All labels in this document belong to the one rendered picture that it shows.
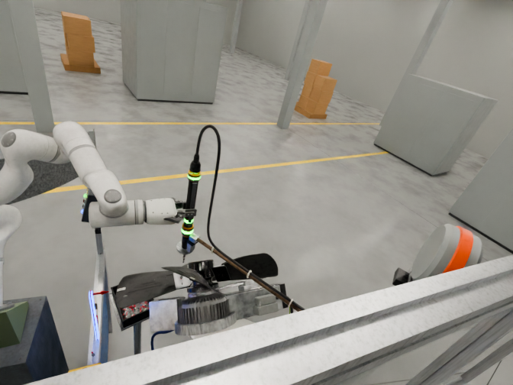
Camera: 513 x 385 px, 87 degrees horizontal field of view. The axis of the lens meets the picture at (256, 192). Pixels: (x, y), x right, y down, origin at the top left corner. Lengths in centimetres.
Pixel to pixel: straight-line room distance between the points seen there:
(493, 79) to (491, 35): 145
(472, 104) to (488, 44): 574
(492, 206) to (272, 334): 592
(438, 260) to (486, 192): 540
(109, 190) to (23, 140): 43
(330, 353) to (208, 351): 8
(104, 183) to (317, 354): 82
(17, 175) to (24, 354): 70
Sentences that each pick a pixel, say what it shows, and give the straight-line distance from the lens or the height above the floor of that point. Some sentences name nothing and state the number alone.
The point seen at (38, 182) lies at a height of 66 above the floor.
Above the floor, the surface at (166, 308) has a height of 103.
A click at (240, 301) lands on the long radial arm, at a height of 112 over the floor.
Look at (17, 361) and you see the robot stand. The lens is 153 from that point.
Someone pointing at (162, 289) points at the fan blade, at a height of 119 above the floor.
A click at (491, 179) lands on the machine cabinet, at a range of 599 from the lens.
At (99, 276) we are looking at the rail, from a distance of 179.
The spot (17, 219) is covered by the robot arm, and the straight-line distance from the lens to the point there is 153.
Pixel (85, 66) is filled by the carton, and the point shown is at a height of 15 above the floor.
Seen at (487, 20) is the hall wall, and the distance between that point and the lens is 1343.
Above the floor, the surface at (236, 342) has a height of 205.
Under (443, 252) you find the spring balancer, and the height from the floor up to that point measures 193.
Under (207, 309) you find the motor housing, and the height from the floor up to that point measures 118.
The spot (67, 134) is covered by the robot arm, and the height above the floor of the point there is 174.
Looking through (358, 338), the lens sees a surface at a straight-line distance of 23.
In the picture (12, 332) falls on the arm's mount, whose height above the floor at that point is 102.
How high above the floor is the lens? 222
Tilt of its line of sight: 32 degrees down
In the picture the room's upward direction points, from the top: 16 degrees clockwise
